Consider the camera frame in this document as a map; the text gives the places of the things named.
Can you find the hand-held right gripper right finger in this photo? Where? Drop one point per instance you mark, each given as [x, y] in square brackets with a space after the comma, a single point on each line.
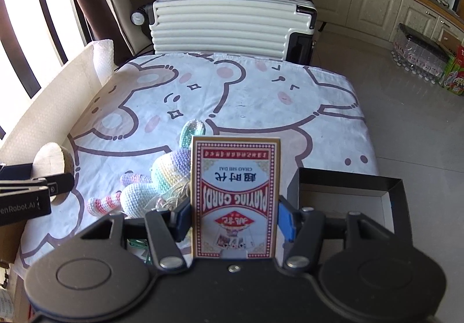
[287, 223]

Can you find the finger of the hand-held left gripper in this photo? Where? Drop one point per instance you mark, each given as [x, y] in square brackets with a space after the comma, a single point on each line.
[14, 171]
[60, 183]

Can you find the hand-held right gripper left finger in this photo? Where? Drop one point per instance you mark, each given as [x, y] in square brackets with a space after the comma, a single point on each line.
[183, 219]

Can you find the pastel crochet bunny toy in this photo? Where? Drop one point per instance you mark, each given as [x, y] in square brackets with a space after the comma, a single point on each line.
[141, 196]

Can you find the red playing card box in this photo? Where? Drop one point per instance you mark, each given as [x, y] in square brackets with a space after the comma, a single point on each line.
[235, 199]

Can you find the black cardboard box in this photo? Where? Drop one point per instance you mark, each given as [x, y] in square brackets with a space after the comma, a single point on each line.
[362, 183]

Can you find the green printed packet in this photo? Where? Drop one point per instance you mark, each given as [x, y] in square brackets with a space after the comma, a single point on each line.
[139, 248]

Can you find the brown cardboard box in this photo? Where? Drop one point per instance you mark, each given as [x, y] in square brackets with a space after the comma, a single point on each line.
[9, 265]
[449, 40]

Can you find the white foam sheet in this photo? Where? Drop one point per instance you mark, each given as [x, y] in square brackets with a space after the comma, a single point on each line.
[43, 101]

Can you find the printed bear blanket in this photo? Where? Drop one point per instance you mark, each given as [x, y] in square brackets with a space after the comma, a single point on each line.
[235, 98]

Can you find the black window railing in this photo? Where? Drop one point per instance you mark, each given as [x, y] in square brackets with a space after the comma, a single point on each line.
[40, 18]

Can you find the white ribbed suitcase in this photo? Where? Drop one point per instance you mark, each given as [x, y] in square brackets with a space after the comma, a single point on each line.
[217, 25]

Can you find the pack of water bottles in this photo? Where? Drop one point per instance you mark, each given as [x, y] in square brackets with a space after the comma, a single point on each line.
[420, 54]

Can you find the green printed carton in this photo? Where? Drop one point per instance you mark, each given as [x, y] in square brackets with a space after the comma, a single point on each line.
[453, 72]

